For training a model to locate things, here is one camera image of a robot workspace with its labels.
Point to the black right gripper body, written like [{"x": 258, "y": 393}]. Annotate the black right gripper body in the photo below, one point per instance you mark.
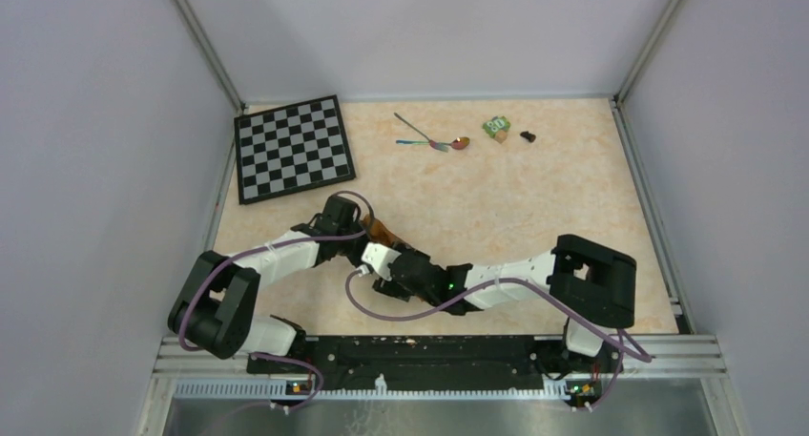
[{"x": 393, "y": 288}]

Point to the brown cloth napkin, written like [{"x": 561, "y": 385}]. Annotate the brown cloth napkin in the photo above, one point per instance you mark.
[{"x": 378, "y": 232}]

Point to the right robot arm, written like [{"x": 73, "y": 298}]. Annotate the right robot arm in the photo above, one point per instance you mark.
[{"x": 594, "y": 285}]

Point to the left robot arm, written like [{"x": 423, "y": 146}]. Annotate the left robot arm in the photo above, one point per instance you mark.
[{"x": 215, "y": 309}]

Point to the iridescent metal fork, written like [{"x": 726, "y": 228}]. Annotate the iridescent metal fork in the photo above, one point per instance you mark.
[{"x": 417, "y": 130}]

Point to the iridescent metal spoon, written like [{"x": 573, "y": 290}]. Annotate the iridescent metal spoon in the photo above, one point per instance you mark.
[{"x": 459, "y": 143}]

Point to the black white checkerboard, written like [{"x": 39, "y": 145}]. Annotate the black white checkerboard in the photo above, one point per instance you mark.
[{"x": 291, "y": 149}]

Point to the green numbered wooden block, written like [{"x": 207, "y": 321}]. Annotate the green numbered wooden block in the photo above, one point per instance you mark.
[{"x": 497, "y": 128}]

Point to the small black object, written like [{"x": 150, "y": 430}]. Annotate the small black object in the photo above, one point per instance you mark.
[{"x": 528, "y": 136}]

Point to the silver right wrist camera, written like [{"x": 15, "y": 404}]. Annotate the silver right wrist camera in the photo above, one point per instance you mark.
[{"x": 377, "y": 258}]

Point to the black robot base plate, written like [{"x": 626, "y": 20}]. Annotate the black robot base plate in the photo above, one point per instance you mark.
[{"x": 438, "y": 363}]

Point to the aluminium frame rail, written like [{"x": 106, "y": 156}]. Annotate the aluminium frame rail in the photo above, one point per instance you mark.
[{"x": 202, "y": 375}]

